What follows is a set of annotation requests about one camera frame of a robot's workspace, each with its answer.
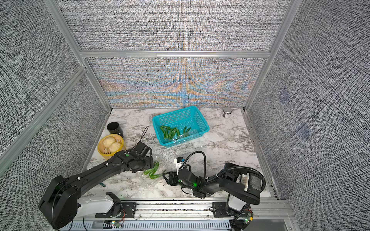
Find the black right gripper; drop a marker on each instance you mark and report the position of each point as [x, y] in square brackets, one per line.
[171, 177]

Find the black mug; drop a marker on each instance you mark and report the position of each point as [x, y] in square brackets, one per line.
[114, 128]

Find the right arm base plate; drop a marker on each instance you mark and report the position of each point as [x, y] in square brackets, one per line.
[219, 210]

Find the pale steamed bun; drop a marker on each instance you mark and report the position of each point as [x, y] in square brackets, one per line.
[108, 141]

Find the small metal tin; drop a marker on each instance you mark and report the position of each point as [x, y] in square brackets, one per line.
[227, 112]

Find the yellow bamboo steamer basket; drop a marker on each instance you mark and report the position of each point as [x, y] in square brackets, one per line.
[105, 152]

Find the teal plastic basket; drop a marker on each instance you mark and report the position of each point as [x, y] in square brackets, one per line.
[185, 117]

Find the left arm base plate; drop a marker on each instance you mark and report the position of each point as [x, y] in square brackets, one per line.
[126, 209]

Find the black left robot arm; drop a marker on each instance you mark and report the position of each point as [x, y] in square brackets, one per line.
[62, 201]

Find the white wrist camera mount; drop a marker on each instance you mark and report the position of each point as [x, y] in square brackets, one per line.
[179, 162]

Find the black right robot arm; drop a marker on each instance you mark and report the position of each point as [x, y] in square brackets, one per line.
[243, 185]

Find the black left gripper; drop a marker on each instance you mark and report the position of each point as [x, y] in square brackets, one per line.
[149, 160]

